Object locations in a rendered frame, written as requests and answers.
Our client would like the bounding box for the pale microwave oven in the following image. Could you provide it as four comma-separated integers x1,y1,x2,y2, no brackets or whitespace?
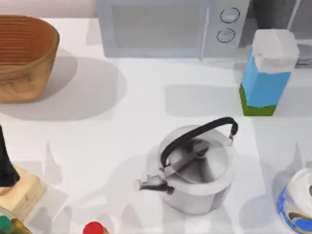
95,0,251,59

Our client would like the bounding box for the round microwave knob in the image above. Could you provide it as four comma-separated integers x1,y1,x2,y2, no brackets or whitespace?
220,7,241,24
216,28,236,44

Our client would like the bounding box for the blue white green carton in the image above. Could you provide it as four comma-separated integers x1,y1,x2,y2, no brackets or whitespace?
239,28,300,117

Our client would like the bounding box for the brown woven basket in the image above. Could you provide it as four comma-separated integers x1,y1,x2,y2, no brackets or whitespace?
0,15,60,103

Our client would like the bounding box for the cream rectangular block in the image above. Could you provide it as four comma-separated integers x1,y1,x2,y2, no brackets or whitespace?
0,163,46,220

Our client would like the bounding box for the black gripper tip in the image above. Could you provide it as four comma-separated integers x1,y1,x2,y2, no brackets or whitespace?
0,124,20,188

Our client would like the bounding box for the white and blue can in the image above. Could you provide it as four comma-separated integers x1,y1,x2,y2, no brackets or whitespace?
276,168,312,234

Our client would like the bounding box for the green capped bottle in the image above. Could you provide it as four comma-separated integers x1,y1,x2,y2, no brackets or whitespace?
0,214,32,234

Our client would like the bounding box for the silver kettle with black handle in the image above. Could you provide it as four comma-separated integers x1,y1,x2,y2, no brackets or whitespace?
133,117,239,216

